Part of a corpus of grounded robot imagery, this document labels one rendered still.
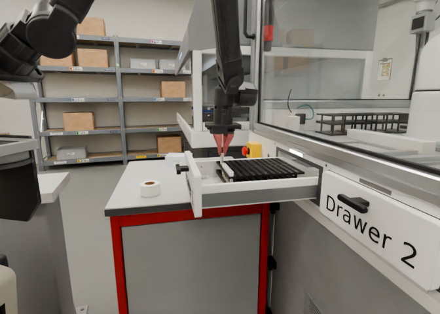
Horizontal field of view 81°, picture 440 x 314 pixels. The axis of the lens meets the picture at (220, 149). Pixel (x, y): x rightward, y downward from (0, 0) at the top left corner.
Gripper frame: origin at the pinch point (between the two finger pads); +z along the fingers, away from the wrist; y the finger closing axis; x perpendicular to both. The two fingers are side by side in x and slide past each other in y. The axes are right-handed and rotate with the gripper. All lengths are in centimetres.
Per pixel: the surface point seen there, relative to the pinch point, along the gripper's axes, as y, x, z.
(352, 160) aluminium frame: -22.8, 28.7, -4.9
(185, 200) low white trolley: 10.9, -6.6, 18.2
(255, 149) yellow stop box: -20.3, -25.5, 5.5
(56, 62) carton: 170, -355, -51
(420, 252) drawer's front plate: -22, 48, 5
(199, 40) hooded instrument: -2, -77, -45
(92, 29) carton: 120, -363, -100
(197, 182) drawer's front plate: 9.9, 18.5, 2.2
